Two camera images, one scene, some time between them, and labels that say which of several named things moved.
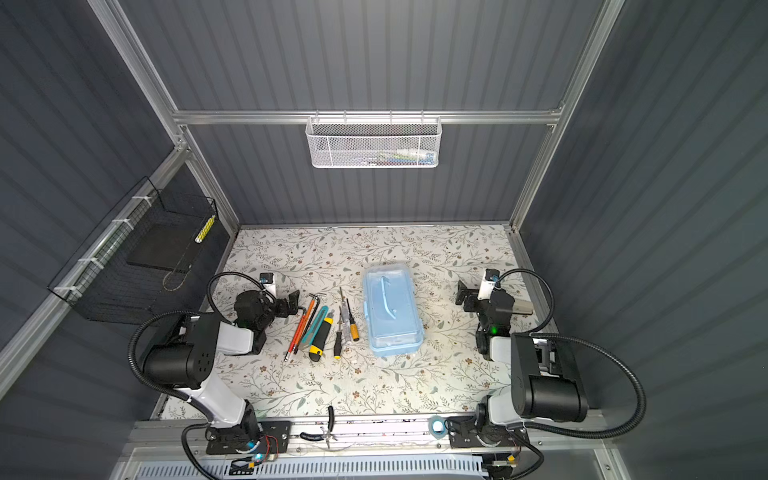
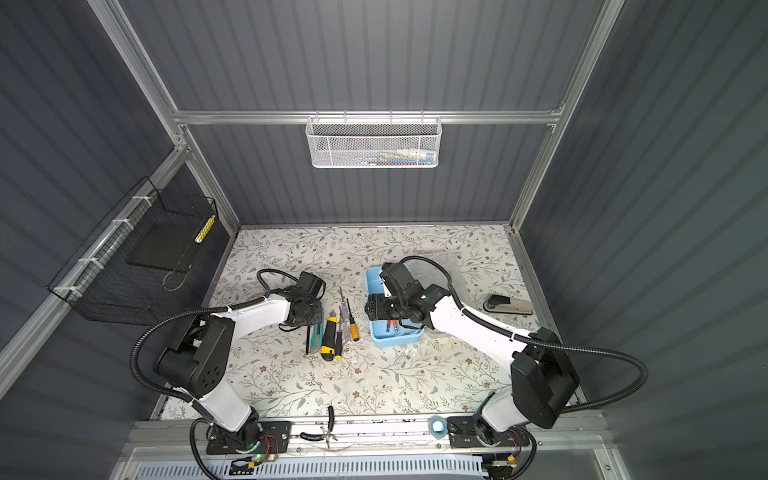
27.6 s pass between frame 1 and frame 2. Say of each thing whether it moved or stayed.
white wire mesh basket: stayed
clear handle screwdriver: stayed
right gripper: moved
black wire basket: stayed
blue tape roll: stayed
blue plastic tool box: moved
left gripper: moved
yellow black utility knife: moved
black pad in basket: stayed
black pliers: stayed
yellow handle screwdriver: stayed
